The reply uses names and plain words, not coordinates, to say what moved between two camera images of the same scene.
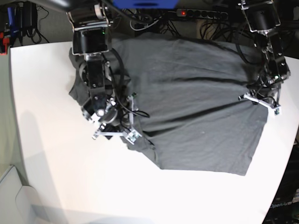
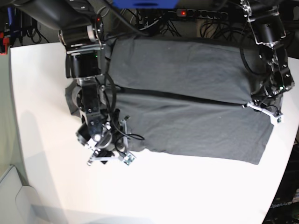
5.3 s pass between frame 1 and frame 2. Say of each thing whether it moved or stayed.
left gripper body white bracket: moved
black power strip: stayed
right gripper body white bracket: moved
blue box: stayed
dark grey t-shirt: moved
